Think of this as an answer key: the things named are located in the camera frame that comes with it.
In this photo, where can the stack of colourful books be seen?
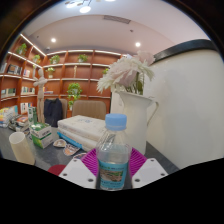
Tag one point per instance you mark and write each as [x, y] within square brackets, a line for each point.
[7, 116]

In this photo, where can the beige upholstered chair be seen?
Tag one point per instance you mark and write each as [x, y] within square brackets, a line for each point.
[89, 109]

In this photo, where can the pink and white flower bouquet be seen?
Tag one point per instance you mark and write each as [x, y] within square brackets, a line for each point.
[125, 73]

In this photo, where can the cream plastic cup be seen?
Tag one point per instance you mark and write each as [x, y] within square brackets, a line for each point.
[21, 148]

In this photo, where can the tall green white carton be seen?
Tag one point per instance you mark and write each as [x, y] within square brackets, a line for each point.
[32, 115]

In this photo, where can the wooden artist mannequin figure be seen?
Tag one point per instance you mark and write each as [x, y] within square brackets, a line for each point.
[40, 93]

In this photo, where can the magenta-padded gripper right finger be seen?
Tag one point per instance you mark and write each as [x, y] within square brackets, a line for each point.
[148, 171]

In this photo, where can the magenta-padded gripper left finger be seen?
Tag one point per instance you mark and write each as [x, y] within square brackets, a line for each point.
[78, 173]

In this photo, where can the white pitcher vase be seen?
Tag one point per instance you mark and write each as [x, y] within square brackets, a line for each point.
[135, 120]

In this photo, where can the stack of dark magazines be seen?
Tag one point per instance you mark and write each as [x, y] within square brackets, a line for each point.
[20, 121]

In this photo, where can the ceiling air vent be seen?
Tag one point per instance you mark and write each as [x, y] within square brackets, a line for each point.
[117, 19]

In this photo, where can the wooden wall shelf unit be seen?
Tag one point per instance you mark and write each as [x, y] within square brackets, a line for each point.
[86, 71]

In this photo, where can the clear water bottle blue cap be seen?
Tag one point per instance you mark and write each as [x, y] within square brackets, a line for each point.
[113, 160]

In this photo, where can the small shell-shaped sticker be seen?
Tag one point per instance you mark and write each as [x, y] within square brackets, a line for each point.
[70, 150]
[60, 143]
[80, 155]

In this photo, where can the green and white box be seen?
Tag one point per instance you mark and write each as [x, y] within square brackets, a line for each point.
[41, 135]

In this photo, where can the chair with dark jacket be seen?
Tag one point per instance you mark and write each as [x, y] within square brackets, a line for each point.
[53, 111]

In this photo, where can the ceiling chandelier with round lamps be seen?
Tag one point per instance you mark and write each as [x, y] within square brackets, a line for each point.
[85, 9]

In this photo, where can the recessed ceiling spotlight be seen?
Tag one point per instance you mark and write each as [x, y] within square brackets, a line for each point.
[137, 44]
[53, 40]

